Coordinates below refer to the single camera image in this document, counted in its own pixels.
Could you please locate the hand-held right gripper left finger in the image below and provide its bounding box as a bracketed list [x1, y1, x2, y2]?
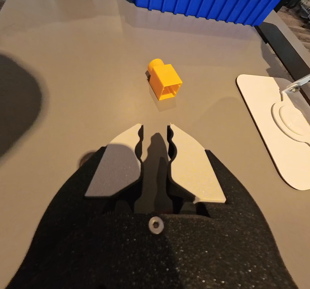
[85, 124, 144, 197]

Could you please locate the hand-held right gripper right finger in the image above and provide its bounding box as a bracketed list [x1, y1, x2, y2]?
[167, 123, 227, 203]

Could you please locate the yellow single-stud mega block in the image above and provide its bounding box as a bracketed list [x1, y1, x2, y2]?
[147, 58, 183, 101]

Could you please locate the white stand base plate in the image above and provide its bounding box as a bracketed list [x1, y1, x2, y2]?
[236, 74, 310, 191]

